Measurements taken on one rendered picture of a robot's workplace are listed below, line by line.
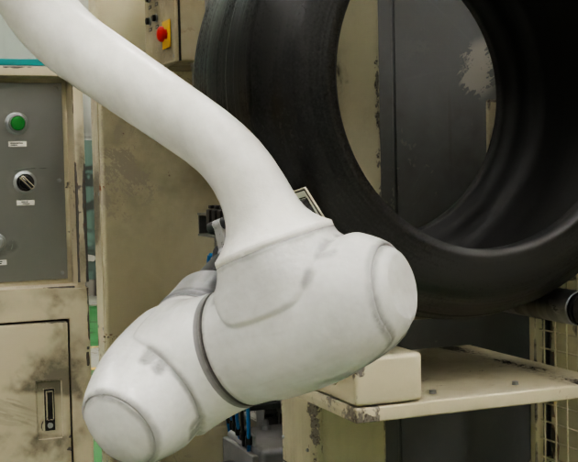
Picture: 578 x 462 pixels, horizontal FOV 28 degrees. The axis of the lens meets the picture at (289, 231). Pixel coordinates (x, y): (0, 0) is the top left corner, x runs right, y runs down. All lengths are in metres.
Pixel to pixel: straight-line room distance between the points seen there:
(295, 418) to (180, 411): 0.89
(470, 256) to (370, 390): 0.20
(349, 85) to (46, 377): 0.71
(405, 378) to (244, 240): 0.53
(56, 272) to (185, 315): 1.08
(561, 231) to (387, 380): 0.29
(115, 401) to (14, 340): 1.05
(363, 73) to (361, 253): 0.91
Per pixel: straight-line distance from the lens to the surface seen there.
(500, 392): 1.46
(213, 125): 0.93
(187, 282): 1.07
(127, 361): 0.94
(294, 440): 1.83
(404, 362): 1.38
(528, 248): 1.44
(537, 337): 1.94
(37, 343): 1.98
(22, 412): 1.99
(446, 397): 1.43
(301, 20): 1.32
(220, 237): 1.14
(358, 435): 1.79
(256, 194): 0.91
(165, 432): 0.93
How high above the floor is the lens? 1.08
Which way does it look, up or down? 3 degrees down
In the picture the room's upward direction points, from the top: 1 degrees counter-clockwise
